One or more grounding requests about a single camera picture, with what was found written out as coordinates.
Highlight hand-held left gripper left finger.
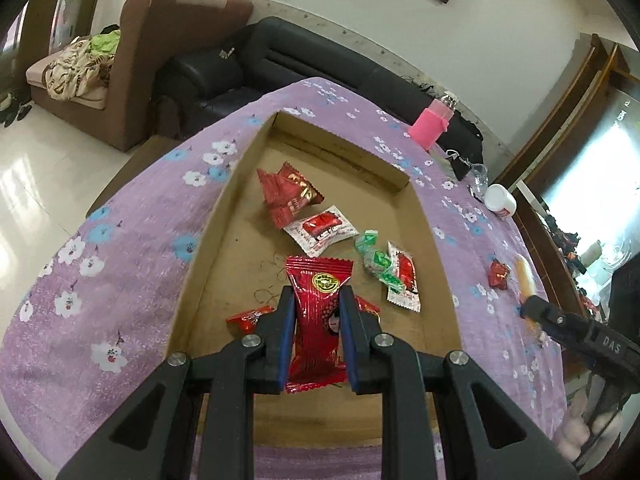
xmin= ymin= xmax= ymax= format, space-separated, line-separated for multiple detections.
xmin=56 ymin=285 xmax=297 ymax=480

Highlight wooden mirror cabinet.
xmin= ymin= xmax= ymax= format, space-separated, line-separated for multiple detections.
xmin=492 ymin=32 xmax=640 ymax=321

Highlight white plastic jar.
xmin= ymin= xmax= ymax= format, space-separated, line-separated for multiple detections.
xmin=484 ymin=183 xmax=517 ymax=219

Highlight pink knit-sleeved bottle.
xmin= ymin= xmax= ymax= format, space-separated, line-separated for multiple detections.
xmin=407 ymin=91 xmax=458 ymax=151

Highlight brown fabric sofa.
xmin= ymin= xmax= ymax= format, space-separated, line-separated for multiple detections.
xmin=26 ymin=0 xmax=255 ymax=153

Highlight bright red snack packet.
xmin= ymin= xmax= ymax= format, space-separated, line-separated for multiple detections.
xmin=284 ymin=255 xmax=355 ymax=395

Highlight large white red snack packet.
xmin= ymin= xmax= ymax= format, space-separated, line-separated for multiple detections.
xmin=283 ymin=205 xmax=359 ymax=257

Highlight clear plastic cup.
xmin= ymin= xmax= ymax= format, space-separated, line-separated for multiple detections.
xmin=470 ymin=162 xmax=490 ymax=196

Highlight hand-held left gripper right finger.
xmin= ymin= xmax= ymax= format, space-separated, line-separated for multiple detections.
xmin=339 ymin=285 xmax=581 ymax=480

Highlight black leather sofa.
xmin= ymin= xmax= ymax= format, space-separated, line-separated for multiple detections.
xmin=155 ymin=16 xmax=483 ymax=153

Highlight pink and white snack packet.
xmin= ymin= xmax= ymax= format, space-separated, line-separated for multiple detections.
xmin=514 ymin=253 xmax=541 ymax=306

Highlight red twist-wrapped candy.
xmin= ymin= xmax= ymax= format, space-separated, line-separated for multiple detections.
xmin=226 ymin=296 xmax=382 ymax=335

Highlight person's dark clothing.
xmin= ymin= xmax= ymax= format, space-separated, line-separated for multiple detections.
xmin=607 ymin=255 xmax=640 ymax=331

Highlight dark shoes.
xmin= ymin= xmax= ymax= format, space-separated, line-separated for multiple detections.
xmin=0 ymin=92 xmax=36 ymax=128

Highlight dark red snack packet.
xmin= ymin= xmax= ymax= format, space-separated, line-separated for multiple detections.
xmin=487 ymin=258 xmax=512 ymax=292
xmin=256 ymin=161 xmax=325 ymax=229

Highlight pale pink soft object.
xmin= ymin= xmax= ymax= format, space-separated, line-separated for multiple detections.
xmin=559 ymin=395 xmax=623 ymax=463

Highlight green clear candy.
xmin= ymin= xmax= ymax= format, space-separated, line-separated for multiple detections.
xmin=355 ymin=230 xmax=401 ymax=291

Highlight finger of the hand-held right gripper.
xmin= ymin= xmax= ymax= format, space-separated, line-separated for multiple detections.
xmin=520 ymin=295 xmax=596 ymax=343

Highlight black bag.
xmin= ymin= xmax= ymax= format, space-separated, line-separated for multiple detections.
xmin=447 ymin=110 xmax=485 ymax=153

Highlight black cup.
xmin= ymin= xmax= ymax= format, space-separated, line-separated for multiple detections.
xmin=446 ymin=150 xmax=473 ymax=181

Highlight pile of clothes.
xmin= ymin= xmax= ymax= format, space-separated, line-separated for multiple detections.
xmin=44 ymin=29 xmax=123 ymax=102

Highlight cardboard box tray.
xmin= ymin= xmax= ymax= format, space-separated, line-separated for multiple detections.
xmin=162 ymin=111 xmax=463 ymax=448

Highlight small white red snack packet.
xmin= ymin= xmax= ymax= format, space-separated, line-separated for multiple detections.
xmin=386 ymin=241 xmax=423 ymax=313

